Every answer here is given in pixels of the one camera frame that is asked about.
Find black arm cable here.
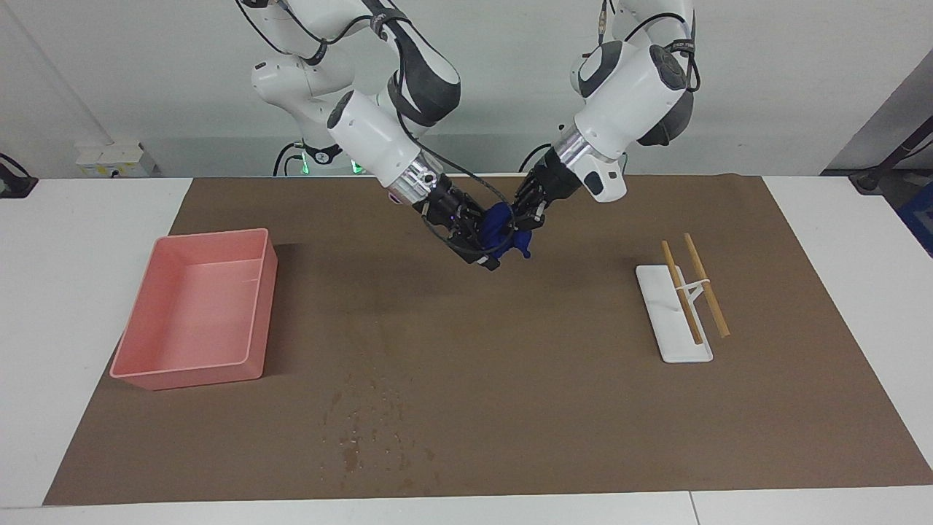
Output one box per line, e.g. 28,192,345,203
235,0,515,257
598,0,702,92

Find black right base cable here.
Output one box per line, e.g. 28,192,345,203
273,142,303,177

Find black left base cable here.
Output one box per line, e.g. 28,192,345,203
519,142,556,174

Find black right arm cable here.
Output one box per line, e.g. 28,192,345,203
235,0,515,257

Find black device with cable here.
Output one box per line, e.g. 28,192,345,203
0,153,39,199

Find pink plastic bin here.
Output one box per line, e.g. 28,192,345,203
109,228,278,391

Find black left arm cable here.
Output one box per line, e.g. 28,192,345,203
598,0,702,92

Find black stand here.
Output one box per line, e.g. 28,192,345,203
849,115,933,195

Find brown table mat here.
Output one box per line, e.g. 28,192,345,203
42,174,933,506

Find dark blue towel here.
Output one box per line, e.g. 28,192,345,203
477,203,533,260

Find white wall socket box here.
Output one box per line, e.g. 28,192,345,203
76,141,157,178

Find spilled water drops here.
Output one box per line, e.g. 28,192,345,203
317,372,445,493

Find white rack with wooden rods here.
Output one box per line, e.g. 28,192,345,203
635,233,732,364

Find black base cable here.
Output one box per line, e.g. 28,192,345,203
519,142,556,174
273,142,303,177

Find blue crate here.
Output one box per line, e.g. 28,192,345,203
895,181,933,257

